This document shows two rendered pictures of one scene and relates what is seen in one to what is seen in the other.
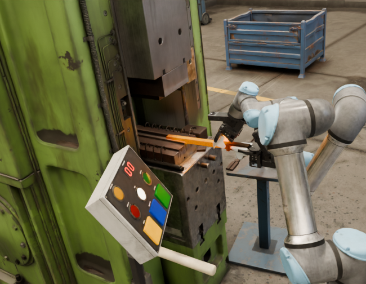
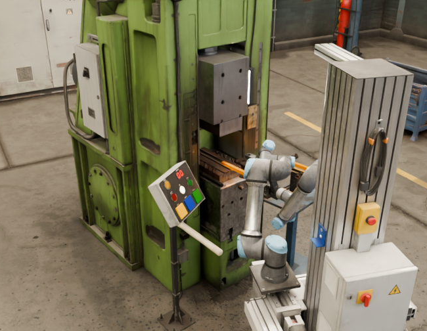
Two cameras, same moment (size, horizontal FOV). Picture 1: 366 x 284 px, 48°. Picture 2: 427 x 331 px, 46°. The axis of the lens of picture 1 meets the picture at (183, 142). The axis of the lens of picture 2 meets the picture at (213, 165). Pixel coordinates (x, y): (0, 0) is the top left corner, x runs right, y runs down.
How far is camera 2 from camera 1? 1.62 m
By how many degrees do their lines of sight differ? 13
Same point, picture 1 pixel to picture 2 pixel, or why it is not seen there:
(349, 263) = (268, 251)
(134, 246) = (168, 215)
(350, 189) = not seen: hidden behind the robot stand
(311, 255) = (249, 241)
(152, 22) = (218, 90)
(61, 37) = (162, 90)
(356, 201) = not seen: hidden behind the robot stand
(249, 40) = not seen: hidden behind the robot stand
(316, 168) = (288, 203)
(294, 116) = (260, 167)
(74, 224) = (149, 204)
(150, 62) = (212, 114)
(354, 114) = (311, 176)
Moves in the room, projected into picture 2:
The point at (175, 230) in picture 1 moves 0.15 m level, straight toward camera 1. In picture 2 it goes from (213, 227) to (209, 238)
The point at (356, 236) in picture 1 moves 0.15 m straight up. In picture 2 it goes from (278, 240) to (280, 216)
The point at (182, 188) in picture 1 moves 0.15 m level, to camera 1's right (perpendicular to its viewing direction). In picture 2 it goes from (219, 198) to (240, 201)
